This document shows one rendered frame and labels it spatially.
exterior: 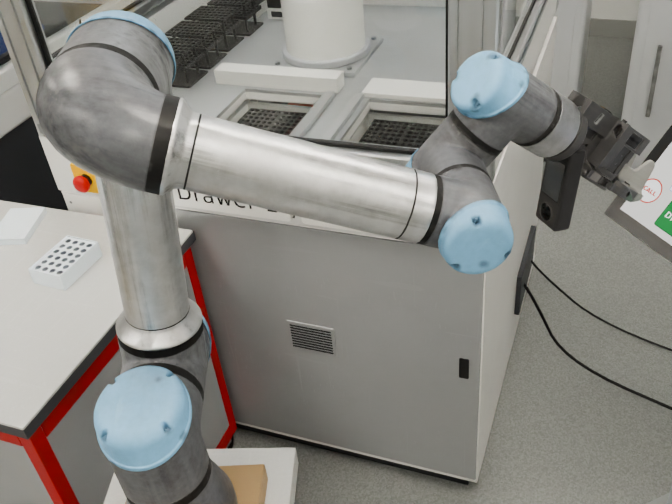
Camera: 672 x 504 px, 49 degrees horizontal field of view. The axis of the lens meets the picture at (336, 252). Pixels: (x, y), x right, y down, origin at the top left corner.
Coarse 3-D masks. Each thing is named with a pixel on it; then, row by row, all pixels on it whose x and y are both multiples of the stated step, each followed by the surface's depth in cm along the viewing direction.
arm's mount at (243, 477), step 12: (228, 468) 109; (240, 468) 108; (252, 468) 108; (264, 468) 108; (240, 480) 107; (252, 480) 106; (264, 480) 108; (240, 492) 105; (252, 492) 105; (264, 492) 108
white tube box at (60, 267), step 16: (64, 240) 160; (80, 240) 160; (48, 256) 156; (64, 256) 155; (80, 256) 155; (96, 256) 159; (32, 272) 152; (48, 272) 151; (64, 272) 150; (80, 272) 155; (64, 288) 151
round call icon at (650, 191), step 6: (648, 180) 118; (654, 180) 117; (660, 180) 116; (648, 186) 118; (654, 186) 117; (660, 186) 116; (666, 186) 115; (642, 192) 118; (648, 192) 117; (654, 192) 116; (660, 192) 116; (642, 198) 118; (648, 198) 117; (654, 198) 116; (648, 204) 117
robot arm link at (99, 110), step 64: (64, 64) 69; (128, 64) 71; (64, 128) 68; (128, 128) 66; (192, 128) 69; (256, 128) 72; (256, 192) 71; (320, 192) 71; (384, 192) 72; (448, 192) 74; (448, 256) 74
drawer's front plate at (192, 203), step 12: (180, 192) 160; (192, 192) 159; (180, 204) 162; (192, 204) 161; (204, 204) 160; (216, 204) 158; (240, 204) 156; (264, 216) 156; (276, 216) 154; (288, 216) 153
